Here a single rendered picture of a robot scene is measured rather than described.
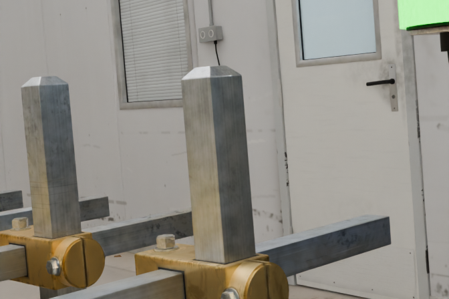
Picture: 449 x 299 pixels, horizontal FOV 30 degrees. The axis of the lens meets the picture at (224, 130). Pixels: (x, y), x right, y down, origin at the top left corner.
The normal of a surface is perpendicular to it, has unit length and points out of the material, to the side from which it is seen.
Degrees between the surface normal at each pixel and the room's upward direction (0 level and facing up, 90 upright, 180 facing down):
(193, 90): 90
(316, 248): 90
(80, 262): 90
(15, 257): 90
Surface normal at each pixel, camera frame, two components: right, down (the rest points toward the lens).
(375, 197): -0.78, 0.10
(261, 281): 0.68, -0.02
